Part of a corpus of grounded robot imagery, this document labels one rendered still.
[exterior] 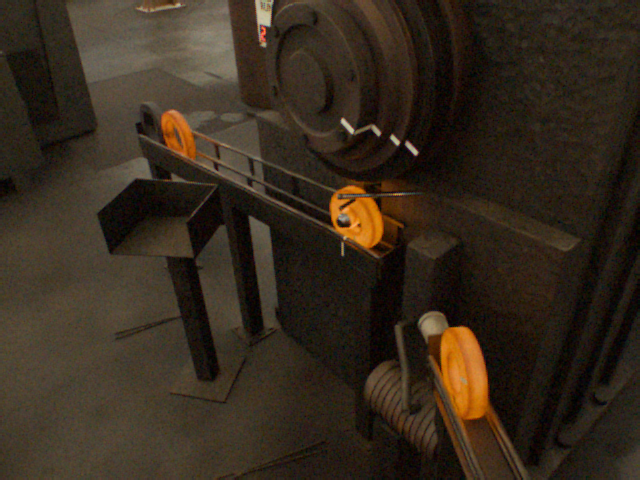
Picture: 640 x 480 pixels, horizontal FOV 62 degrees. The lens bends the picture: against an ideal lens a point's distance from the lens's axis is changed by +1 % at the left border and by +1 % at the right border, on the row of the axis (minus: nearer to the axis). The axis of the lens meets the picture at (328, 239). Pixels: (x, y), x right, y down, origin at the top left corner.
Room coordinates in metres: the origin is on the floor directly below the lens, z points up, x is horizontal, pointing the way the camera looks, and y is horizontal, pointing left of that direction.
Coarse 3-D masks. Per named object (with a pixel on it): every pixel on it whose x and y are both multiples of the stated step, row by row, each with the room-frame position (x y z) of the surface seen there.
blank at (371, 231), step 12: (336, 192) 1.11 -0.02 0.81; (348, 192) 1.08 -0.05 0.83; (360, 192) 1.07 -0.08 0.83; (336, 204) 1.11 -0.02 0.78; (360, 204) 1.04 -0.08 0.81; (372, 204) 1.04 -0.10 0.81; (336, 216) 1.11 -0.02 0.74; (360, 216) 1.04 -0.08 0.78; (372, 216) 1.02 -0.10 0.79; (336, 228) 1.11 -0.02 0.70; (360, 228) 1.04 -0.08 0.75; (372, 228) 1.01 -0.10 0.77; (360, 240) 1.04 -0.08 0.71; (372, 240) 1.01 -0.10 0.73
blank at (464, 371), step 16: (448, 336) 0.67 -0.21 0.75; (464, 336) 0.64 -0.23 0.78; (448, 352) 0.66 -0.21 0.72; (464, 352) 0.61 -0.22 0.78; (480, 352) 0.61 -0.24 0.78; (448, 368) 0.66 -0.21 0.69; (464, 368) 0.59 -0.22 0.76; (480, 368) 0.58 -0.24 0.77; (448, 384) 0.64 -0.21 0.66; (464, 384) 0.58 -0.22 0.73; (480, 384) 0.57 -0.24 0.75; (464, 400) 0.57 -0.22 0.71; (480, 400) 0.56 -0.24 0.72; (464, 416) 0.56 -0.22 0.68; (480, 416) 0.56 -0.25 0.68
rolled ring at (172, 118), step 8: (168, 112) 1.76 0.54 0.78; (176, 112) 1.76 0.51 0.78; (168, 120) 1.76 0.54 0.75; (176, 120) 1.72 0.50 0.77; (184, 120) 1.72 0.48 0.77; (168, 128) 1.80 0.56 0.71; (184, 128) 1.70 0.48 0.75; (168, 136) 1.80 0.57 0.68; (184, 136) 1.68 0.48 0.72; (192, 136) 1.70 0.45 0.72; (168, 144) 1.80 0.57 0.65; (176, 144) 1.80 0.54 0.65; (184, 144) 1.69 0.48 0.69; (192, 144) 1.69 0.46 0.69; (184, 152) 1.70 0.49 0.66; (192, 152) 1.69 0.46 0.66
